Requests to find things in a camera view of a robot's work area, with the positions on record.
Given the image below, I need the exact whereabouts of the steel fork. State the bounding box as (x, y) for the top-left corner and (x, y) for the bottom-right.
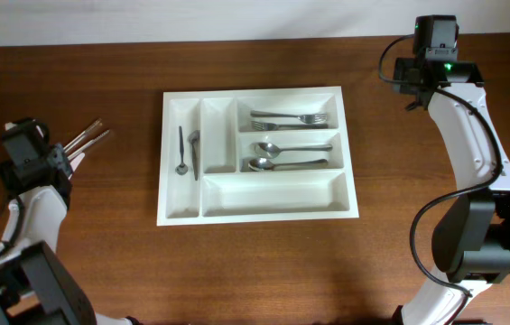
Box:
(250, 110), (328, 125)
(251, 121), (329, 131)

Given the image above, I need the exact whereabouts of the small thin steel teaspoon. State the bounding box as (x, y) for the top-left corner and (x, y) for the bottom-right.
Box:
(175, 126), (189, 176)

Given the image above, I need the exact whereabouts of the steel teaspoon patterned handle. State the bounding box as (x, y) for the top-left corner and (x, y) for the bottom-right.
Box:
(188, 130), (200, 181)

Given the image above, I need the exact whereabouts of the large steel tablespoon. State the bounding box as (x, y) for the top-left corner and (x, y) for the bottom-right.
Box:
(253, 142), (333, 159)

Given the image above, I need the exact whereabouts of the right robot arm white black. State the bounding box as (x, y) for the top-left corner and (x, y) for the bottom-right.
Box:
(388, 15), (510, 324)

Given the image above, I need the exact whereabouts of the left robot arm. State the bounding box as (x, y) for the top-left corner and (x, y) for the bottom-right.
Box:
(0, 117), (138, 325)

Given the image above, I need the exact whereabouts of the pink plastic knife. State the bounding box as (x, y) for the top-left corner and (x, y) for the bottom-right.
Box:
(70, 153), (86, 178)

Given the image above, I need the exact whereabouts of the white plastic cutlery tray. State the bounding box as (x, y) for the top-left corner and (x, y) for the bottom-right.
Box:
(156, 87), (359, 226)

